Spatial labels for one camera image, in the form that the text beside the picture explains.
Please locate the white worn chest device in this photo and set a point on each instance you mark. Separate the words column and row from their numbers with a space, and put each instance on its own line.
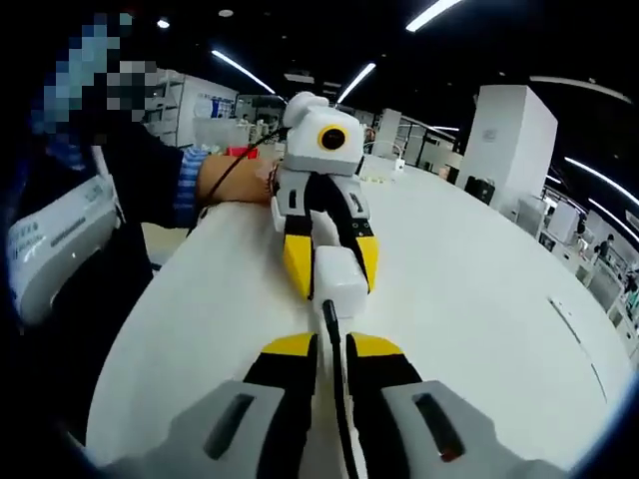
column 60, row 249

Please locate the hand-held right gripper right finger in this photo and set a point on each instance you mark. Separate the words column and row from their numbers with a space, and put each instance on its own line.
column 399, row 434

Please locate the long curved ceiling light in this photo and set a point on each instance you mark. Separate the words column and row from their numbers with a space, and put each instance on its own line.
column 432, row 15

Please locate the white square pillar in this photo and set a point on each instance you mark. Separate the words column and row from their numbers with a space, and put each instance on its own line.
column 509, row 144

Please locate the red box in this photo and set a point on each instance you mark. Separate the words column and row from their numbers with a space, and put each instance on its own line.
column 243, row 152

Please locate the black bag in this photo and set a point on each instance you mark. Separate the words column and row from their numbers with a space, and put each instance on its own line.
column 478, row 190

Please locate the white shelving unit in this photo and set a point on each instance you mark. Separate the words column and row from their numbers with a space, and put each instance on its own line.
column 175, row 110

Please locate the white charger adapter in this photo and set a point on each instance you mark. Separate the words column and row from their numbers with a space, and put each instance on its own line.
column 339, row 277

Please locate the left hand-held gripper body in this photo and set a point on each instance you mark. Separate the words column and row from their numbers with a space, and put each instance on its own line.
column 304, row 144

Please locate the long thin ceiling light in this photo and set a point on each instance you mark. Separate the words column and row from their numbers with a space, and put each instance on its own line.
column 599, row 174

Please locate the straight ceiling light strip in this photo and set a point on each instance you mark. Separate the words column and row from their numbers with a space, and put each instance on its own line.
column 356, row 82
column 242, row 71

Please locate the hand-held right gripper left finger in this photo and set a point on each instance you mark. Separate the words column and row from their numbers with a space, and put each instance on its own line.
column 224, row 439

